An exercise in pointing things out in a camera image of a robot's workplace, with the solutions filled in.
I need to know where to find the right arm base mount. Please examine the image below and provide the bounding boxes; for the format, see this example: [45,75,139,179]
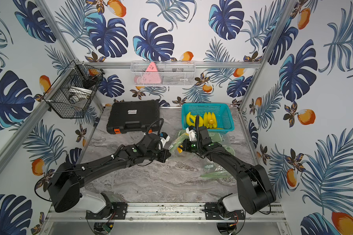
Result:
[202,202,245,220]

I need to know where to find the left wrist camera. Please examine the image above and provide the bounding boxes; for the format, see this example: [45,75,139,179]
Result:
[159,132,170,148]

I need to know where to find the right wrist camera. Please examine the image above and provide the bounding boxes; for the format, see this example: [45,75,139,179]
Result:
[186,126,197,142]

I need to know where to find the black wire basket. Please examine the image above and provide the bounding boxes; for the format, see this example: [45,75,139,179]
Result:
[42,61,105,119]

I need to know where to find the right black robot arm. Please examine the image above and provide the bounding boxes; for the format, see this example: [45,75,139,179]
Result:
[181,126,276,214]

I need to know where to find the yellow banana from bag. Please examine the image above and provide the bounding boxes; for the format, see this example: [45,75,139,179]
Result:
[203,112,222,130]

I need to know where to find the yellow bananas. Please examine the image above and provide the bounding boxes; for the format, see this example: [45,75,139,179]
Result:
[177,143,183,154]

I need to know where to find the black plastic tool case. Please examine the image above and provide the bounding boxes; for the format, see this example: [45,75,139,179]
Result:
[106,100,160,134]

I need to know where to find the yellow single banana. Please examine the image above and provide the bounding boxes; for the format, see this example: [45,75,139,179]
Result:
[185,112,204,127]

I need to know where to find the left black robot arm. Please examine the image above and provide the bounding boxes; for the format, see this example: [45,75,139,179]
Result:
[48,132,171,218]

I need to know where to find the zip-top bag green print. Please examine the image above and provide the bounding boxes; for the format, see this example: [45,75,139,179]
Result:
[201,132,238,179]

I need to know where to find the teal plastic basket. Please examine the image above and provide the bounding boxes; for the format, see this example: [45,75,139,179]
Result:
[181,103,234,134]

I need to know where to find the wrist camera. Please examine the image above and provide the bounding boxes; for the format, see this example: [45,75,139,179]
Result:
[159,132,170,148]
[186,126,197,142]

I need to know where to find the zip-top bag with bananas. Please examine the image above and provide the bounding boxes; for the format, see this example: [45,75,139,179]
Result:
[168,130,193,161]

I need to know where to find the pink triangle card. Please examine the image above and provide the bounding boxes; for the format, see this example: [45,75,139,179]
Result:
[140,62,162,85]

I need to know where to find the aluminium front rail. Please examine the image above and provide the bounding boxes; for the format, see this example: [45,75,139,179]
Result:
[46,202,286,223]

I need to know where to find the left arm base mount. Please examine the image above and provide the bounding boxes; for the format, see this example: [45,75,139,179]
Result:
[85,202,128,220]

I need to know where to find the clear mesh wall tray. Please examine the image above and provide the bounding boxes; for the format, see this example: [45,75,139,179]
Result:
[130,61,196,86]

